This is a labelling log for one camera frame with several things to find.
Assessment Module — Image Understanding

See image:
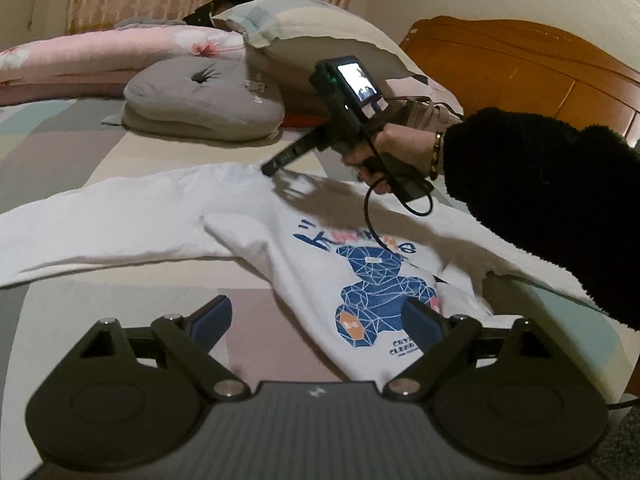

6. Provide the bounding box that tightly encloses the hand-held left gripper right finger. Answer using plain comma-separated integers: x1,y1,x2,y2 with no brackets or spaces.
384,297,563,401

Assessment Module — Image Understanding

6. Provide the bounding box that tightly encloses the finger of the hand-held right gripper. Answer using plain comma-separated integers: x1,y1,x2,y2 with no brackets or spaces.
261,144,312,177

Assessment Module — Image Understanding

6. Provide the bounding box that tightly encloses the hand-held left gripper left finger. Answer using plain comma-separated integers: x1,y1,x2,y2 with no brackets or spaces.
75,295,248,401

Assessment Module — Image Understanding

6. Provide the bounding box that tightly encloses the white printed long-sleeve shirt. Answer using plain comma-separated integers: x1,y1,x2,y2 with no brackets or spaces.
0,160,601,383

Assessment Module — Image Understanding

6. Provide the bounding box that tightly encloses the person's right hand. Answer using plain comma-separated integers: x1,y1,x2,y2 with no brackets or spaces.
342,125,438,196

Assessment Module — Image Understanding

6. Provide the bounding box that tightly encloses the beige pillow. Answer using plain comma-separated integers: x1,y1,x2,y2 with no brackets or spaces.
270,55,341,118

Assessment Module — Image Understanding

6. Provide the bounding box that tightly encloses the cream pillow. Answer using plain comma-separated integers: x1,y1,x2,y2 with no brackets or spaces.
212,0,426,91

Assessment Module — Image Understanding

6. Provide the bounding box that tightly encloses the pink handbag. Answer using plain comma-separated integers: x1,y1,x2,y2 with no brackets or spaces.
387,95,463,133

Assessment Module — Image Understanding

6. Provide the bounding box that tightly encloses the grey round cushion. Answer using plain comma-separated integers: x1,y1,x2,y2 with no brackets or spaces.
102,56,286,142

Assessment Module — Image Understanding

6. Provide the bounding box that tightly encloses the pink floral pillow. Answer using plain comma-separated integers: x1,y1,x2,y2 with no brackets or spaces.
400,72,463,116

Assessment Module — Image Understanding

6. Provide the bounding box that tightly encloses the grey blanket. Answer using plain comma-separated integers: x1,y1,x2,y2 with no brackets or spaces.
116,16,187,31

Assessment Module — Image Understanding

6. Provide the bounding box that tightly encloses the wooden headboard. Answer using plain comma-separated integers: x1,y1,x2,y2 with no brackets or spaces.
399,16,640,148

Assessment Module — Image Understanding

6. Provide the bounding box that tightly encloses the pink floral quilt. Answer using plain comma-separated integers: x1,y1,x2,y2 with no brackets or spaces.
0,25,248,107

